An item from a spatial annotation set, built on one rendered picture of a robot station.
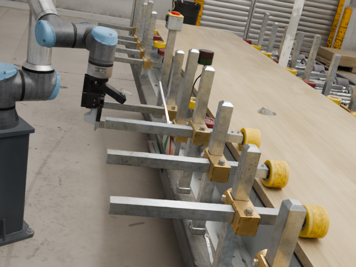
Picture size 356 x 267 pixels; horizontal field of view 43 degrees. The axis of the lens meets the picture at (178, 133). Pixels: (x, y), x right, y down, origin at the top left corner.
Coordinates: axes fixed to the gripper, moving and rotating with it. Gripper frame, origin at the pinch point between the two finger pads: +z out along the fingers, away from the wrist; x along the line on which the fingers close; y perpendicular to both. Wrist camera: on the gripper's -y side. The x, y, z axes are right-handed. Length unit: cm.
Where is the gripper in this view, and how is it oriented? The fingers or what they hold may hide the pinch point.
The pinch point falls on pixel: (97, 127)
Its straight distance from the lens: 176.0
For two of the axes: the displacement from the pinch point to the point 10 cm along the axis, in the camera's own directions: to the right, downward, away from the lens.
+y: -9.7, -1.3, -2.2
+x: 1.6, 3.9, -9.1
